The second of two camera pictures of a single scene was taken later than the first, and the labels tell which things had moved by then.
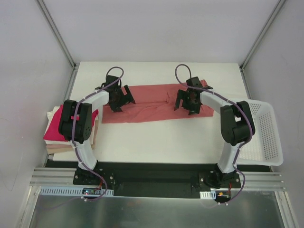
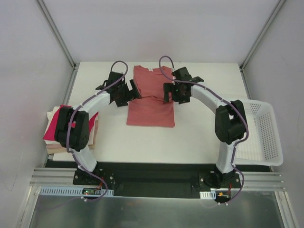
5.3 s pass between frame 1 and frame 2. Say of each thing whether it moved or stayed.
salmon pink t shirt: moved
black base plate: stayed
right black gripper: moved
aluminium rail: stayed
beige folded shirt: stayed
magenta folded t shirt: stayed
